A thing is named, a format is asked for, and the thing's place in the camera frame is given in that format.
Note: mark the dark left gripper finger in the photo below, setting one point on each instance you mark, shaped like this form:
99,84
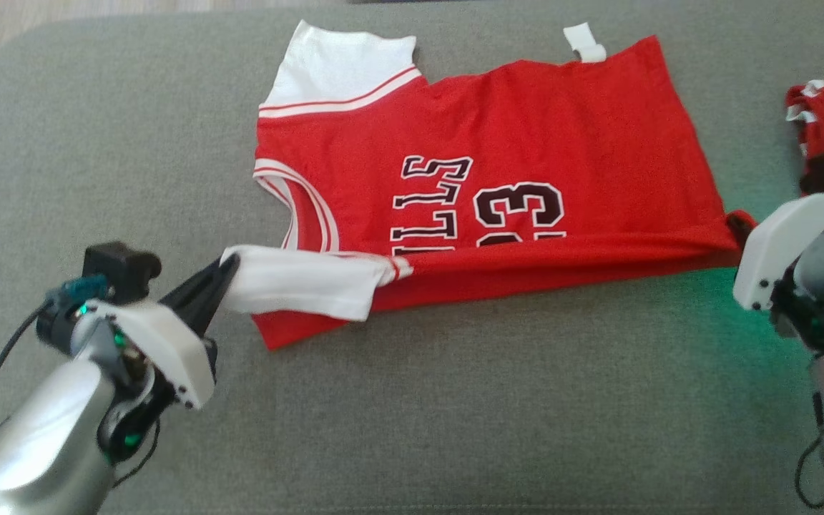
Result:
210,315
201,286

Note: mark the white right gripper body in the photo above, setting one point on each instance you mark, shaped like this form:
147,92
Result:
777,243

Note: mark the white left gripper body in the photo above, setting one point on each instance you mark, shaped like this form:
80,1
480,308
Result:
169,347

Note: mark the red jersey with white sleeves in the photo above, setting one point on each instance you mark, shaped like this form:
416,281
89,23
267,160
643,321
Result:
526,129

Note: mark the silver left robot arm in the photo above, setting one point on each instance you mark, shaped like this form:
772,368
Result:
40,429

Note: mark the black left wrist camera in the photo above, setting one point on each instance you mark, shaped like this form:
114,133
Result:
119,268

